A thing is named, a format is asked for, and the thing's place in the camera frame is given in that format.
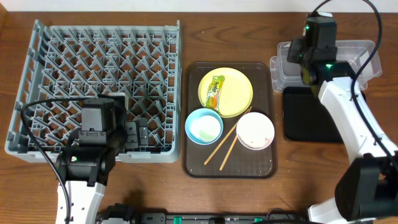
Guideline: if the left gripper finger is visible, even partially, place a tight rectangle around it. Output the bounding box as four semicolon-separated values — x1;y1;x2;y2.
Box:
125;121;139;149
138;118;149;146

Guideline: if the green orange snack wrapper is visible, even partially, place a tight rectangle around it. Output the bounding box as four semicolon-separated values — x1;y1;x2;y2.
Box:
205;75;225;111

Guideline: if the white bowl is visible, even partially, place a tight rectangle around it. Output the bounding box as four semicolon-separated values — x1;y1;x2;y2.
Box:
236;112;275;151

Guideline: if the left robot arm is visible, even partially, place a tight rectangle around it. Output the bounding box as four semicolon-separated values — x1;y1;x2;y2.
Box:
56;93;149;223

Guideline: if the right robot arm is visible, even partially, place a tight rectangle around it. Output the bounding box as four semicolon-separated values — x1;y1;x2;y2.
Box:
287;37;397;223

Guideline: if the black waste tray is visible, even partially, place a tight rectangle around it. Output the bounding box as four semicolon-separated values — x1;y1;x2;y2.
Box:
282;86;343;143

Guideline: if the grey dishwasher rack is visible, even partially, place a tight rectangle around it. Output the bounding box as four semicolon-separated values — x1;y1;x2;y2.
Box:
4;21;182;163

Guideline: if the clear plastic bin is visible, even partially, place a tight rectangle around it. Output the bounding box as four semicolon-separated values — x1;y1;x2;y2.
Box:
270;40;382;92

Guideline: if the light blue bowl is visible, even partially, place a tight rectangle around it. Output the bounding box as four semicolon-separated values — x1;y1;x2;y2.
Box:
185;108;223;145

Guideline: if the yellow plate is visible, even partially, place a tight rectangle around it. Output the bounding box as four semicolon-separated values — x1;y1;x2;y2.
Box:
198;67;253;118

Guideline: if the left wooden chopstick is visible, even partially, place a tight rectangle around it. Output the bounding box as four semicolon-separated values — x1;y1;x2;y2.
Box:
204;106;252;165

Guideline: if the wooden chopstick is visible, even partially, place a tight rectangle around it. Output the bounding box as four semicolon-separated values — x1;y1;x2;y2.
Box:
219;136;238;171
204;106;252;165

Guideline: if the right wooden chopstick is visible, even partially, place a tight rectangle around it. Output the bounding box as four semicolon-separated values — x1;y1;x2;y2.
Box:
219;136;238;171

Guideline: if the left black cable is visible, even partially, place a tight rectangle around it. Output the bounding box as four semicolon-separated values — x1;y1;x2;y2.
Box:
20;96;103;224

